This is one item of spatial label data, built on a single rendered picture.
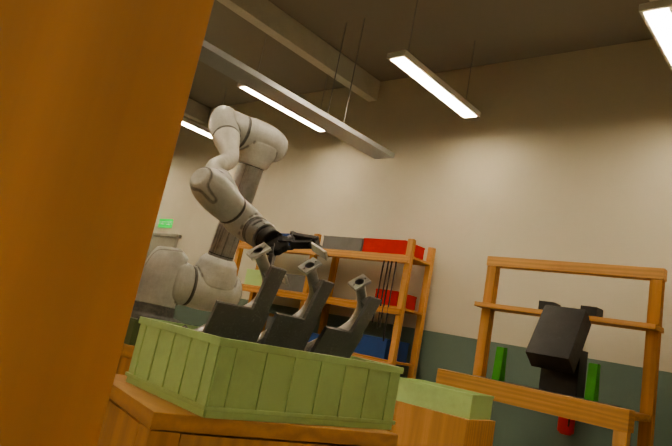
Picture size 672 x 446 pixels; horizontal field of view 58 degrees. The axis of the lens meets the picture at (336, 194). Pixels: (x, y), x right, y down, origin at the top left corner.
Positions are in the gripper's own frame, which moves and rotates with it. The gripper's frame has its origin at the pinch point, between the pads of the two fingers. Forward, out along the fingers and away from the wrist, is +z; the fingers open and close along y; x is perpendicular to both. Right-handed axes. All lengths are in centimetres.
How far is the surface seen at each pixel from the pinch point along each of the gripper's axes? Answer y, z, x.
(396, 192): 371, -402, 324
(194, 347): -37.7, 9.3, -4.4
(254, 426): -35.2, 25.2, 11.2
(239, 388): -34.6, 21.8, 1.7
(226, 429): -41.0, 24.3, 7.6
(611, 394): 318, -65, 385
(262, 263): -13.8, 4.5, -12.0
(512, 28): 478, -301, 124
